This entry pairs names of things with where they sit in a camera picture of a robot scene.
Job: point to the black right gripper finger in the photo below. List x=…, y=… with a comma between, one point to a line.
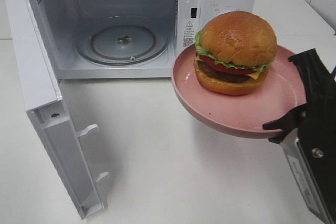
x=315, y=77
x=291, y=120

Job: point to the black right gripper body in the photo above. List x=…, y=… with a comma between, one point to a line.
x=317, y=132

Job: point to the pink round plate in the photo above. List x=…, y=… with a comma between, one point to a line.
x=240, y=115

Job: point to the burger with lettuce and cheese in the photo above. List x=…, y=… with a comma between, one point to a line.
x=233, y=53

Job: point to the white microwave door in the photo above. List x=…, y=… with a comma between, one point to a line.
x=45, y=107

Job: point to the white upper power knob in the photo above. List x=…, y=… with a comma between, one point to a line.
x=225, y=11

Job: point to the white warning label sticker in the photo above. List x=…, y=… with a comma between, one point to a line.
x=188, y=32

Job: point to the glass microwave turntable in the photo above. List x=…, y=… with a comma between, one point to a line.
x=122, y=40

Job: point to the white microwave oven body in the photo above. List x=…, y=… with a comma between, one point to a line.
x=65, y=17

